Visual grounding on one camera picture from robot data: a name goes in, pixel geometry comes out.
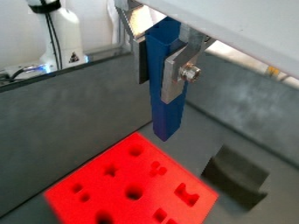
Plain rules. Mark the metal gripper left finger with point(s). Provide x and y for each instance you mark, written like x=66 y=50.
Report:
x=133 y=14

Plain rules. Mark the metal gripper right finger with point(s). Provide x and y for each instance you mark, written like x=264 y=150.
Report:
x=179 y=69

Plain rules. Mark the blue rectangular block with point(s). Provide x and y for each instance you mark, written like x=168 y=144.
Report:
x=161 y=42

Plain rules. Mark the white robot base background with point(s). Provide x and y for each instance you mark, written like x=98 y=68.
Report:
x=64 y=53

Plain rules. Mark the dark grey curved fixture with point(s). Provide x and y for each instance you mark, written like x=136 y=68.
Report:
x=236 y=176

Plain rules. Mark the red shape-sorting board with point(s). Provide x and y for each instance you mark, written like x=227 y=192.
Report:
x=131 y=185

